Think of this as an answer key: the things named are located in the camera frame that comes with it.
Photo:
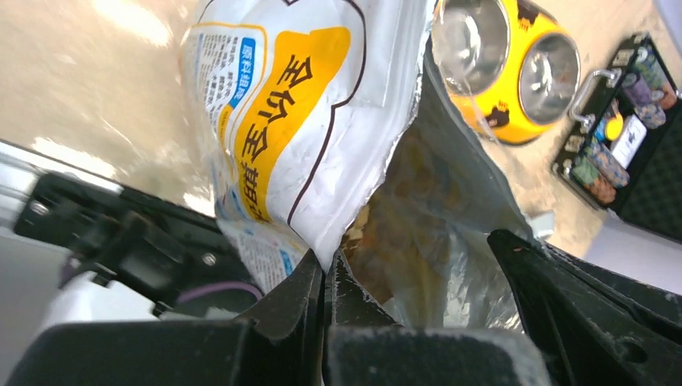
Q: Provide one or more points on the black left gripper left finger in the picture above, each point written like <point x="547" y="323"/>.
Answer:
<point x="274" y="342"/>

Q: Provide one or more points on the yellow double pet bowl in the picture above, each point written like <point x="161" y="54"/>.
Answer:
<point x="508" y="66"/>

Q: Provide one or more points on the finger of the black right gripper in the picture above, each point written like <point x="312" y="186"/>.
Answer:
<point x="592" y="326"/>

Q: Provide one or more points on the white card box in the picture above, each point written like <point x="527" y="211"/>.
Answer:
<point x="626" y="146"/>

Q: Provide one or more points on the yellow dealer chip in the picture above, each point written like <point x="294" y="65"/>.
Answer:
<point x="613" y="128"/>

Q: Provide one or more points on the white yellow pet food bag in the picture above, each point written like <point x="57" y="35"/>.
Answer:
<point x="326" y="128"/>

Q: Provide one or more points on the black poker chip case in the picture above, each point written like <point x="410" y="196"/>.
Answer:
<point x="646" y="194"/>

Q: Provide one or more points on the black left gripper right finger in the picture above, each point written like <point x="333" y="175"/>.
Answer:
<point x="364" y="345"/>

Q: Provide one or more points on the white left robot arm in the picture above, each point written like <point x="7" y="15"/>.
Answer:
<point x="316" y="328"/>

